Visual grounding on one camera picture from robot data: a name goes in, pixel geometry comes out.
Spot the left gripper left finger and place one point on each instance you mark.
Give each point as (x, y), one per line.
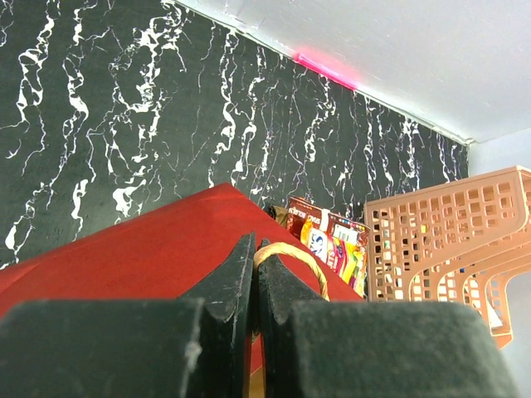
(196, 345)

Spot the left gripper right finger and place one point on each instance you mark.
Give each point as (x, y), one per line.
(313, 347)

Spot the red paper bag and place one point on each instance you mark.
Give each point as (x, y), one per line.
(161, 255)

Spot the colourful fruit candy bag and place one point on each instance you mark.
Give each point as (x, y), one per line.
(343, 249)

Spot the pink plastic desk organizer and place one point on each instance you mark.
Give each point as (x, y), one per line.
(459, 242)

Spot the pink tape strip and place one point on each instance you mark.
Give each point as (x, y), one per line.
(337, 76)

